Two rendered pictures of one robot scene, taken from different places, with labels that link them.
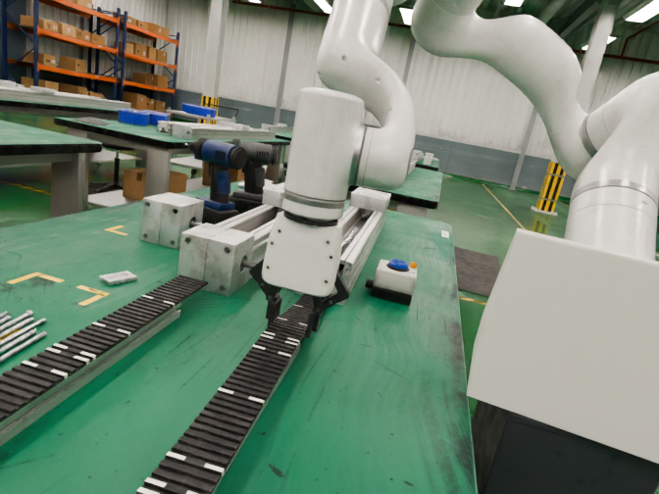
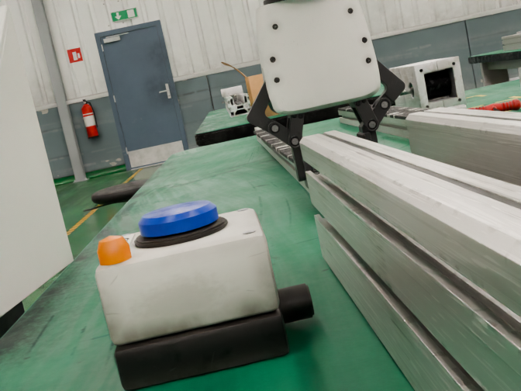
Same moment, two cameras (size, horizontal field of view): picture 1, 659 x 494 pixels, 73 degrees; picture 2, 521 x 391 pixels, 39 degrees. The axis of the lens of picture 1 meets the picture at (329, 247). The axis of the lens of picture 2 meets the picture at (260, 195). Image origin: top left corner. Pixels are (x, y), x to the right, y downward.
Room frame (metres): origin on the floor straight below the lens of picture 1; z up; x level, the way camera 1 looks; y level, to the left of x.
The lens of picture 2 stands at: (1.25, -0.18, 0.91)
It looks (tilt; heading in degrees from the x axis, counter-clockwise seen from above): 9 degrees down; 169
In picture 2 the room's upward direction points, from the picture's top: 12 degrees counter-clockwise
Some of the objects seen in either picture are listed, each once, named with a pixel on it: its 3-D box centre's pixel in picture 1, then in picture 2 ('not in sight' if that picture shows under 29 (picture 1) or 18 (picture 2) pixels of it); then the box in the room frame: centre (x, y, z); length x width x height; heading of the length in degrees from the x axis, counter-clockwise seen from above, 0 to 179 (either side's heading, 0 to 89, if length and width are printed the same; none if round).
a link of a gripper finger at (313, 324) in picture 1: (322, 316); (291, 154); (0.59, -0.01, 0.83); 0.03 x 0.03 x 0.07; 81
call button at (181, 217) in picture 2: (398, 266); (180, 226); (0.88, -0.15, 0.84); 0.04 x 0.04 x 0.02
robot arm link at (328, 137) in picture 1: (327, 144); not in sight; (0.59, 0.03, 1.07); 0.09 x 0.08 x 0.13; 86
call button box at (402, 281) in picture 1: (390, 279); (210, 284); (0.88, -0.14, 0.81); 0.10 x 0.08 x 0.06; 81
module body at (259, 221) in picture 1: (288, 219); not in sight; (1.21, 0.13, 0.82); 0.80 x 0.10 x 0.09; 171
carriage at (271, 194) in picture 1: (291, 201); not in sight; (1.21, 0.13, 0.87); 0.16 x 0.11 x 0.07; 171
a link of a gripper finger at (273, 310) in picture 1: (268, 301); (377, 136); (0.60, 0.07, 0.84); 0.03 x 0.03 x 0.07; 81
